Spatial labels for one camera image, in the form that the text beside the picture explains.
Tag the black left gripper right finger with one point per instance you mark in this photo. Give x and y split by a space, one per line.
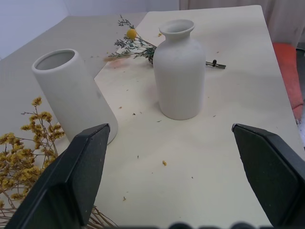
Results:
271 171

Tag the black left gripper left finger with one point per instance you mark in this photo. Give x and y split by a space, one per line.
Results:
69 181

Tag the white cylindrical ceramic vase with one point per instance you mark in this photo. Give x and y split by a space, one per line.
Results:
76 95

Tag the white bottle-shaped ceramic vase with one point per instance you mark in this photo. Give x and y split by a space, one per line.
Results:
179 71

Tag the yellow dried flower bunch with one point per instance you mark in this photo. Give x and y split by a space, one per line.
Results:
26 157

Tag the small metal clip tool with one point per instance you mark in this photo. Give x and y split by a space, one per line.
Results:
215 64

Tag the beige fluffy grass sprig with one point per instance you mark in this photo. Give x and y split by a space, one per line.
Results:
115 59

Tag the green sprig with yellow ball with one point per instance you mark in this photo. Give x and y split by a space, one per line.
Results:
133 47

